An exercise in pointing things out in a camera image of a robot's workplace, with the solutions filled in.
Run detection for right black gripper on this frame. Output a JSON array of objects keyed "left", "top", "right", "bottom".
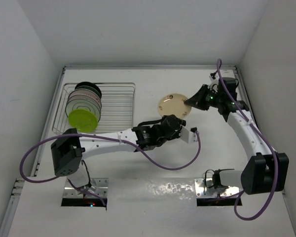
[{"left": 185, "top": 84, "right": 222, "bottom": 111}]

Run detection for beige round plate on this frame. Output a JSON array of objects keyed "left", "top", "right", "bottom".
[{"left": 157, "top": 93, "right": 191, "bottom": 119}]

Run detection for white plate teal cloud design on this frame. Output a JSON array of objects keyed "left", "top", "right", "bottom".
[{"left": 65, "top": 99, "right": 101, "bottom": 120}]

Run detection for lime green plate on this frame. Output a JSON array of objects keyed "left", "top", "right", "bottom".
[{"left": 68, "top": 109, "right": 98, "bottom": 132}]

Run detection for white plate red characters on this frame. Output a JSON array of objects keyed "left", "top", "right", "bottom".
[{"left": 68, "top": 91, "right": 102, "bottom": 106}]

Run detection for teal blue patterned plate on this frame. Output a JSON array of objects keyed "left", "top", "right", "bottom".
[{"left": 75, "top": 83, "right": 102, "bottom": 98}]

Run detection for white plate orange sunburst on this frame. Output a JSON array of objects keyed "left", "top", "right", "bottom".
[{"left": 69, "top": 89, "right": 102, "bottom": 99}]

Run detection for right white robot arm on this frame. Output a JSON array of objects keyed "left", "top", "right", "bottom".
[{"left": 185, "top": 78, "right": 289, "bottom": 195}]

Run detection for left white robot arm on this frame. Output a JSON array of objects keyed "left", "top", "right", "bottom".
[{"left": 51, "top": 115, "right": 186, "bottom": 188}]

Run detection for black plate white squiggle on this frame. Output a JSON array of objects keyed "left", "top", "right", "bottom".
[{"left": 75, "top": 81, "right": 102, "bottom": 97}]

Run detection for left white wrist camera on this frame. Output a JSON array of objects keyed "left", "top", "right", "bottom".
[{"left": 180, "top": 127, "right": 198, "bottom": 144}]

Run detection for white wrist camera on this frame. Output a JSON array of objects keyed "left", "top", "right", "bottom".
[
  {"left": 208, "top": 71, "right": 220, "bottom": 92},
  {"left": 180, "top": 127, "right": 198, "bottom": 144}
]

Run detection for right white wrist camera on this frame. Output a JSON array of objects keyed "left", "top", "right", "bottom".
[{"left": 208, "top": 71, "right": 220, "bottom": 92}]

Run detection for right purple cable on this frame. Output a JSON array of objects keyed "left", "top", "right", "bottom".
[{"left": 216, "top": 58, "right": 279, "bottom": 221}]

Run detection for metal wire dish rack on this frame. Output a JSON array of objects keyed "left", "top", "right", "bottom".
[{"left": 51, "top": 82, "right": 135, "bottom": 135}]

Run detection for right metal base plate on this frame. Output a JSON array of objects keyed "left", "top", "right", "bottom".
[{"left": 194, "top": 178, "right": 240, "bottom": 199}]

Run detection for metal base plate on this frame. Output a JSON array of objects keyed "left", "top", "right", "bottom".
[
  {"left": 194, "top": 178, "right": 240, "bottom": 199},
  {"left": 63, "top": 178, "right": 109, "bottom": 198}
]

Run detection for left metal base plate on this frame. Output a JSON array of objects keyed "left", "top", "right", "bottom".
[{"left": 63, "top": 178, "right": 109, "bottom": 198}]

